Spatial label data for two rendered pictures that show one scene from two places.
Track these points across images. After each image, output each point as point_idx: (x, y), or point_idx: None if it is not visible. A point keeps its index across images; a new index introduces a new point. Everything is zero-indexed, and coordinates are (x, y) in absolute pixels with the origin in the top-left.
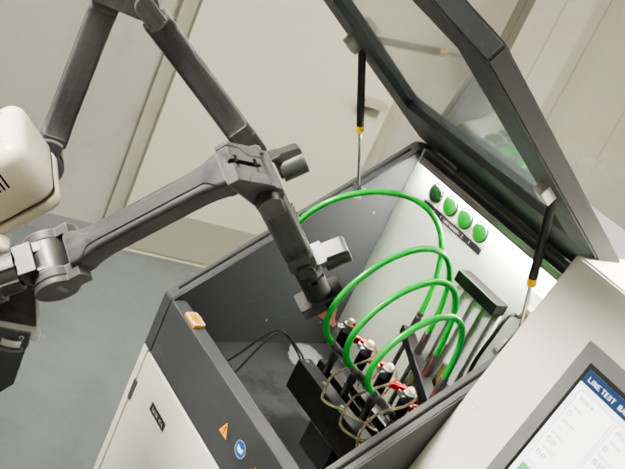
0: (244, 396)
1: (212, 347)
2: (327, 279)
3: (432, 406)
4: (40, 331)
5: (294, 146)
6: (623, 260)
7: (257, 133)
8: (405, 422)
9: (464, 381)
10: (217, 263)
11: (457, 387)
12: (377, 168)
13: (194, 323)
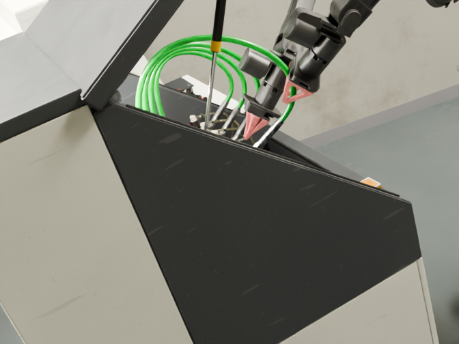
0: (313, 154)
1: (347, 175)
2: (255, 103)
3: (188, 93)
4: (457, 67)
5: (302, 9)
6: (41, 1)
7: (344, 1)
8: (206, 100)
9: (162, 86)
10: (364, 183)
11: (169, 87)
12: (178, 121)
13: (369, 177)
